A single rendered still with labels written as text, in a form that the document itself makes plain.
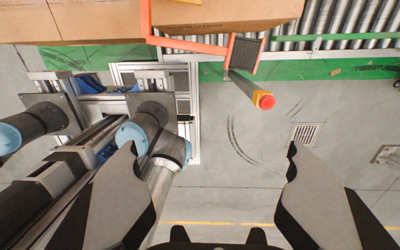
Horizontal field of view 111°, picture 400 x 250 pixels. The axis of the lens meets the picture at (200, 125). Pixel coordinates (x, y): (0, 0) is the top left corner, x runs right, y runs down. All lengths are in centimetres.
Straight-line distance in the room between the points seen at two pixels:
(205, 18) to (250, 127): 151
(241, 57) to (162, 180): 41
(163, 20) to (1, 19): 124
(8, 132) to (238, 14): 94
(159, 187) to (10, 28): 153
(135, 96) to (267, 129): 170
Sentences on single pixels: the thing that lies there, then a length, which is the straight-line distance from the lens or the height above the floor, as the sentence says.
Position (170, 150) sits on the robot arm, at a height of 126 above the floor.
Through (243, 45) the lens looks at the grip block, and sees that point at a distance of 41.
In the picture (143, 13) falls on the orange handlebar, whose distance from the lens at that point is 45.
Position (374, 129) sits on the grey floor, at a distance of 286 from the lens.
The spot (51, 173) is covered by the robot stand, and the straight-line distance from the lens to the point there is 62.
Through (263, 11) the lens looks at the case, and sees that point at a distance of 73.
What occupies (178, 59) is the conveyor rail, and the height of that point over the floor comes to 59.
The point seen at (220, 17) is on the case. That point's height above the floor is 95.
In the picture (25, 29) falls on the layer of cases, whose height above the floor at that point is 54.
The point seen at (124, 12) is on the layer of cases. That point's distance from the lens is 122.
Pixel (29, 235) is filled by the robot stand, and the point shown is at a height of 147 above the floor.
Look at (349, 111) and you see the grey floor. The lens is 248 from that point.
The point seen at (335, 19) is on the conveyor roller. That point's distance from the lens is 136.
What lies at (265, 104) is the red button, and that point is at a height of 104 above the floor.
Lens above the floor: 163
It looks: 63 degrees down
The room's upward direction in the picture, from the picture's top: 176 degrees counter-clockwise
